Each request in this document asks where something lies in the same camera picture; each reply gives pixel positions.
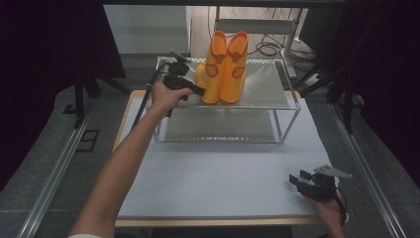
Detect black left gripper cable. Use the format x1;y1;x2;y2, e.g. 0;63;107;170
131;61;173;131

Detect white panel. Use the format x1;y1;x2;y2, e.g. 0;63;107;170
103;4;193;56

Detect grey metal frame stand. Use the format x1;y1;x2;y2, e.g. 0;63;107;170
213;5;303;79

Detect person's left hand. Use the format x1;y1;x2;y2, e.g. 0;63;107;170
150;81;193;117

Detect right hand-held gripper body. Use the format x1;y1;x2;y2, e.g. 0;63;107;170
301;164;353;203

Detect white table mat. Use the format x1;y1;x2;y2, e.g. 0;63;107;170
116;95;332;220

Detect metal two-tier shoe rack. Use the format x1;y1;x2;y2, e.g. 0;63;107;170
144;56;302;145

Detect black floor cables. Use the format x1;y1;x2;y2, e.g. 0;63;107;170
207;5;319;64

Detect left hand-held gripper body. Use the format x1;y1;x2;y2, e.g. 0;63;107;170
162;49;192;91

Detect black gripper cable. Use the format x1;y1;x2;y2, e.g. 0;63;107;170
334;186;350;226
131;61;173;131

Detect person's right hand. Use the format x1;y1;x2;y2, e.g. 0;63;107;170
303;189;349;226

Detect yellow duck rain boot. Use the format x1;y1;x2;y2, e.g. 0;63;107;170
219;31;250;104
194;30;230;105

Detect black floor outlet frame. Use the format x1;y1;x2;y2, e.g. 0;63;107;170
75;129;101;154

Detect metal floor rail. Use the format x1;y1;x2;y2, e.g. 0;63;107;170
329;102;408;238
17;98;97;238

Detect black tripod stand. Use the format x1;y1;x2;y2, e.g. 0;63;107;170
72;67;132;130
295;49;366;135

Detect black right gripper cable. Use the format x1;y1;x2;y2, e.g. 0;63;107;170
334;186;350;226

